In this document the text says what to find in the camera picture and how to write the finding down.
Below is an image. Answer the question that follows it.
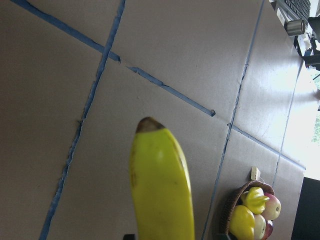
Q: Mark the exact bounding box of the yellow banana basket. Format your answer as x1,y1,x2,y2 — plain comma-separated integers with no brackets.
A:
129,117,195,240

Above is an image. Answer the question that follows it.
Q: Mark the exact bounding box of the woven wicker basket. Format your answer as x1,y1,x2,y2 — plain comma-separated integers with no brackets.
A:
218,180,275,240

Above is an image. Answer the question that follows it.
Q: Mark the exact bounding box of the paper tag on basket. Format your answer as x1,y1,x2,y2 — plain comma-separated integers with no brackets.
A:
250,166,261,181

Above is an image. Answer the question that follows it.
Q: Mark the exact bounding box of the yellow starfruit in basket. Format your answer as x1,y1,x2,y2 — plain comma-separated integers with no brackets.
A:
240,186,270,215

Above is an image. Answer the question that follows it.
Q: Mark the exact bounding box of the pale green apple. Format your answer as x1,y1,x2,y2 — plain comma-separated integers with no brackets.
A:
253,214,266,240

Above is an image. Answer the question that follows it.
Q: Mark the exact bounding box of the red orange mango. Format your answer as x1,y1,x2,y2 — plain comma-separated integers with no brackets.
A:
262,220,274,240

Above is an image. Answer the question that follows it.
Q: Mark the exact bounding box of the small steel cup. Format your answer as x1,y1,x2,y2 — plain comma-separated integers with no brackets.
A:
284,19,307,37

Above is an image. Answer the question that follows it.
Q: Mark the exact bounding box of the black keyboard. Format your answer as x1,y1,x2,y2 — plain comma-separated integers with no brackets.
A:
284,0,311,20

